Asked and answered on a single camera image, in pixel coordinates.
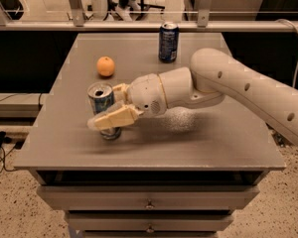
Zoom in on drawer knob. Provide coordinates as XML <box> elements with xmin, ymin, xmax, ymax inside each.
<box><xmin>145</xmin><ymin>199</ymin><xmax>155</xmax><ymax>210</ymax></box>
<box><xmin>146</xmin><ymin>225</ymin><xmax>155</xmax><ymax>234</ymax></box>

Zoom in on upper drawer knob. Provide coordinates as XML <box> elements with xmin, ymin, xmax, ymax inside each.
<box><xmin>145</xmin><ymin>199</ymin><xmax>155</xmax><ymax>210</ymax></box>

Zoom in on metal railing beam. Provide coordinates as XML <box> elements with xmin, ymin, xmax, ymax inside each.
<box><xmin>0</xmin><ymin>20</ymin><xmax>298</xmax><ymax>33</ymax></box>

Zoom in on blue pepsi can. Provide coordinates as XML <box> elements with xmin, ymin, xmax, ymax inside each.
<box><xmin>159</xmin><ymin>22</ymin><xmax>179</xmax><ymax>63</ymax></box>

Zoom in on grey drawer cabinet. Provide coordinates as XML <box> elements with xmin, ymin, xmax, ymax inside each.
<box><xmin>15</xmin><ymin>34</ymin><xmax>284</xmax><ymax>238</ymax></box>

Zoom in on lower drawer knob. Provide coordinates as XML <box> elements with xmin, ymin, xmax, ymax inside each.
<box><xmin>146</xmin><ymin>225</ymin><xmax>155</xmax><ymax>234</ymax></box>

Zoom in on red bull can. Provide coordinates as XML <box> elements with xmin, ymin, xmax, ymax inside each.
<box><xmin>87</xmin><ymin>82</ymin><xmax>121</xmax><ymax>140</ymax></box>

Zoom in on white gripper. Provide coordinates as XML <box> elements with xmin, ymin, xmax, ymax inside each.
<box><xmin>87</xmin><ymin>73</ymin><xmax>167</xmax><ymax>131</ymax></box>

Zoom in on orange fruit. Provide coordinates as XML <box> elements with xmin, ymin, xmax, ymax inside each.
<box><xmin>96</xmin><ymin>57</ymin><xmax>115</xmax><ymax>77</ymax></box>

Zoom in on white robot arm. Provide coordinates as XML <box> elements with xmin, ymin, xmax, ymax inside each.
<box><xmin>87</xmin><ymin>48</ymin><xmax>298</xmax><ymax>147</ymax></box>

